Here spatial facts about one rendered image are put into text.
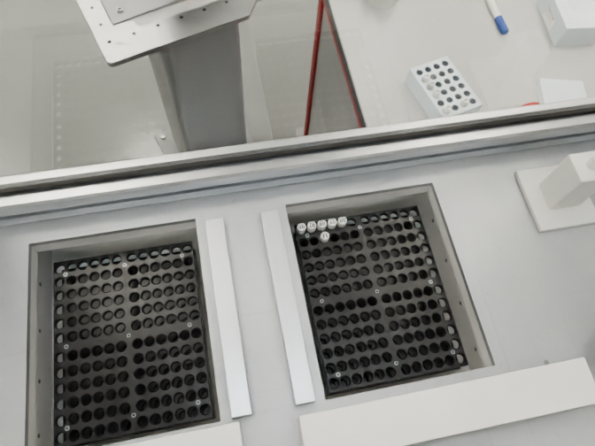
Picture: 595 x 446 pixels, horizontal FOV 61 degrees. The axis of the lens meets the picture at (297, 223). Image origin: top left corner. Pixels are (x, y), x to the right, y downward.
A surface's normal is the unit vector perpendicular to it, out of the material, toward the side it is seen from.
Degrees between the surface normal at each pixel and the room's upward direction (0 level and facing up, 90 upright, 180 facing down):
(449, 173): 0
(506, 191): 0
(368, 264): 0
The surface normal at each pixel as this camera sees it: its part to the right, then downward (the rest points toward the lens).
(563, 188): -0.98, 0.15
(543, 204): 0.05, -0.41
